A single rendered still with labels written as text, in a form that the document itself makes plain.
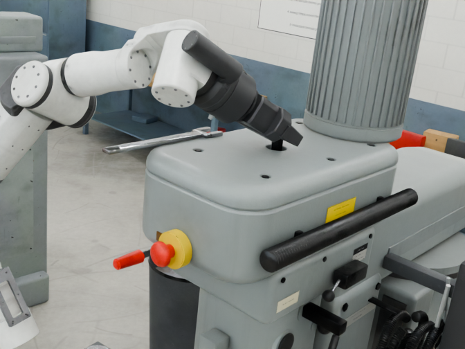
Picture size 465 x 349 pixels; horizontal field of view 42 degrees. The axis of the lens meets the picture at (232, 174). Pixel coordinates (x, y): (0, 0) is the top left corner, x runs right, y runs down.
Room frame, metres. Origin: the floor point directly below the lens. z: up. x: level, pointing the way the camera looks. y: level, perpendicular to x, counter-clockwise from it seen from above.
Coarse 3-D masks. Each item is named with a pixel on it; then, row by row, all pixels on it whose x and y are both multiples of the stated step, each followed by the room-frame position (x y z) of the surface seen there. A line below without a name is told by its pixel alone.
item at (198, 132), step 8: (200, 128) 1.08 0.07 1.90; (208, 128) 1.08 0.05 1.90; (168, 136) 1.00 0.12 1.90; (176, 136) 1.01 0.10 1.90; (184, 136) 1.01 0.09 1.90; (192, 136) 1.03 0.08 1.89; (200, 136) 1.04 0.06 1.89; (208, 136) 1.04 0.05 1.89; (216, 136) 1.06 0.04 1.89; (128, 144) 0.93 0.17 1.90; (136, 144) 0.94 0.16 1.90; (144, 144) 0.95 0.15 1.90; (152, 144) 0.96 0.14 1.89; (160, 144) 0.97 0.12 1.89; (112, 152) 0.90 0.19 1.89
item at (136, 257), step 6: (132, 252) 0.93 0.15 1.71; (138, 252) 0.93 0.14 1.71; (144, 252) 0.94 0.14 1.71; (120, 258) 0.90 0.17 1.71; (126, 258) 0.91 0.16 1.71; (132, 258) 0.91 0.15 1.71; (138, 258) 0.92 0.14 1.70; (144, 258) 0.93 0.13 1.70; (114, 264) 0.90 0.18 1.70; (120, 264) 0.89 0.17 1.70; (126, 264) 0.90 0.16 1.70; (132, 264) 0.91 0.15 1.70
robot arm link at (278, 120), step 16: (240, 80) 0.94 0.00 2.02; (240, 96) 0.93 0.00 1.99; (256, 96) 0.97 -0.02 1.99; (208, 112) 0.94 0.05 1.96; (224, 112) 0.93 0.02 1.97; (240, 112) 0.94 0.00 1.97; (256, 112) 0.95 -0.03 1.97; (272, 112) 0.97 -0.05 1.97; (288, 112) 0.98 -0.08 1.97; (256, 128) 0.96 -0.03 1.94; (272, 128) 0.96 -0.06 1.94; (288, 128) 0.96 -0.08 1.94
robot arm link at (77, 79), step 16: (48, 64) 1.00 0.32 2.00; (64, 64) 0.99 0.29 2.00; (80, 64) 0.97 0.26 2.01; (96, 64) 0.96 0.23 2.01; (112, 64) 0.94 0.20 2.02; (64, 80) 0.98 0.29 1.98; (80, 80) 0.97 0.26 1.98; (96, 80) 0.96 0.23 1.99; (112, 80) 0.94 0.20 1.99; (48, 96) 0.96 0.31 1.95; (64, 96) 0.98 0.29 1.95; (80, 96) 1.00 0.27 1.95; (48, 112) 0.98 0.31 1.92; (64, 112) 0.99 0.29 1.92; (80, 112) 1.01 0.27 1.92
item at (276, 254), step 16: (400, 192) 1.11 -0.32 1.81; (416, 192) 1.13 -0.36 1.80; (368, 208) 1.00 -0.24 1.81; (384, 208) 1.03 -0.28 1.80; (400, 208) 1.07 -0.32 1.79; (336, 224) 0.92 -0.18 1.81; (352, 224) 0.94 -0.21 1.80; (368, 224) 0.98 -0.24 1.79; (288, 240) 0.84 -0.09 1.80; (304, 240) 0.85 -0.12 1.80; (320, 240) 0.87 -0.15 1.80; (336, 240) 0.91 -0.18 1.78; (272, 256) 0.79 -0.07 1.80; (288, 256) 0.80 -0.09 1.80; (304, 256) 0.84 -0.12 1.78; (272, 272) 0.79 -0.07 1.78
